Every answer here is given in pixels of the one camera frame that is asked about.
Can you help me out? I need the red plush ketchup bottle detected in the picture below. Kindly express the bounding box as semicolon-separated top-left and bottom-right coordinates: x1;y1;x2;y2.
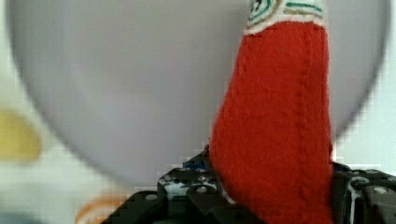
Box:
209;0;332;224

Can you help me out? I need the plush peeled banana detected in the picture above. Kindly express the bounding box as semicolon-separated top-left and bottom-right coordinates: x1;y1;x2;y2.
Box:
0;109;42;162

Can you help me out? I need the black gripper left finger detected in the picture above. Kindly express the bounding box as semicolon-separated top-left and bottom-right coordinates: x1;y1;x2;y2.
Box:
157;144;230;203

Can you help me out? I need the grey round plate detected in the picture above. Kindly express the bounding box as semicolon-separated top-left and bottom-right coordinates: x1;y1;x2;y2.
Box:
1;0;395;186

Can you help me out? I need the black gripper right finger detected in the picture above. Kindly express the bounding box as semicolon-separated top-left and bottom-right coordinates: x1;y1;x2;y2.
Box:
331;162;396;224

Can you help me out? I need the plush orange slice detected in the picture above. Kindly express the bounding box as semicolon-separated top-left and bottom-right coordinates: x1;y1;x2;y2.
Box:
75;197;125;224

